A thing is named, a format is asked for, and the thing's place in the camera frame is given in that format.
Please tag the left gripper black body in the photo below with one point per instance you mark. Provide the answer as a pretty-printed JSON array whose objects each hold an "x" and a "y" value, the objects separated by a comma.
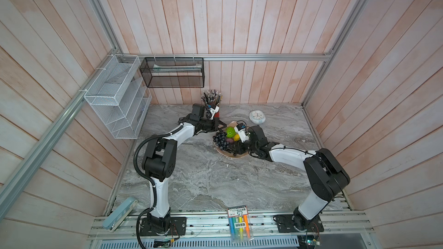
[{"x": 209, "y": 125}]

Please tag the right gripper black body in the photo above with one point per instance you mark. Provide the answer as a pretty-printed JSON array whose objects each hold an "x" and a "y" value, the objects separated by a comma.
[{"x": 252, "y": 147}]

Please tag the black fake grape bunch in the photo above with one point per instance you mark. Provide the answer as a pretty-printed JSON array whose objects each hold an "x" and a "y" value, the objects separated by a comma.
[{"x": 219, "y": 140}]

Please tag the green bumpy fake fruit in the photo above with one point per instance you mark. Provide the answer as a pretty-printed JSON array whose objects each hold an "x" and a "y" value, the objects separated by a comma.
[{"x": 230, "y": 132}]

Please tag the pink scalloped fruit bowl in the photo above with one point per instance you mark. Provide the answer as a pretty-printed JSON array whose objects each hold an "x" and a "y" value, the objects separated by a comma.
[{"x": 232, "y": 124}]

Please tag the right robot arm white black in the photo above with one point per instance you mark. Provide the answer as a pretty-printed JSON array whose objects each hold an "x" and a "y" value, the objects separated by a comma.
[{"x": 327, "y": 178}]

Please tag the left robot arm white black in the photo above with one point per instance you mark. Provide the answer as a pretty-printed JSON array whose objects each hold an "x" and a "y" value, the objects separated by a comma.
[{"x": 155, "y": 160}]

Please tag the white round alarm clock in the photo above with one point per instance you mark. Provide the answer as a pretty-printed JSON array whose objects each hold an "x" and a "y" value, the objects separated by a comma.
[{"x": 257, "y": 117}]

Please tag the highlighter marker pack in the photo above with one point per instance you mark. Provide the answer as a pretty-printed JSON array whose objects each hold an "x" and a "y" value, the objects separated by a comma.
[{"x": 239, "y": 225}]

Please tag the light blue box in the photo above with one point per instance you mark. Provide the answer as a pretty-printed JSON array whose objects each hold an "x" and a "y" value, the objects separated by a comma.
[{"x": 115, "y": 219}]

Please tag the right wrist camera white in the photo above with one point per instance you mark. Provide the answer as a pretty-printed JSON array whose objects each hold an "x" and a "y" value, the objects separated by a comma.
[{"x": 241, "y": 131}]

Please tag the black mesh wall basket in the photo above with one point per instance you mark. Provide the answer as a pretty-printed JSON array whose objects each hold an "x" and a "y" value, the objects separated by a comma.
[{"x": 173, "y": 72}]

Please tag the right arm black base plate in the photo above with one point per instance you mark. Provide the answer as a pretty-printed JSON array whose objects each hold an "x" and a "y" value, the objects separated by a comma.
[{"x": 289, "y": 223}]

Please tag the white wire mesh shelf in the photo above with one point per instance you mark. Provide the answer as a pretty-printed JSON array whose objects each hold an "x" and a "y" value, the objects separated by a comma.
[{"x": 118, "y": 97}]

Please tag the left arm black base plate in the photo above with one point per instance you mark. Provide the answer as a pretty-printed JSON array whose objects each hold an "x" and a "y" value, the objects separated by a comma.
[{"x": 174, "y": 224}]

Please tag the aluminium front rail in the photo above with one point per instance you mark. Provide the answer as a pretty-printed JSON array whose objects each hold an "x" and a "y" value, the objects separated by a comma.
[{"x": 215, "y": 224}]

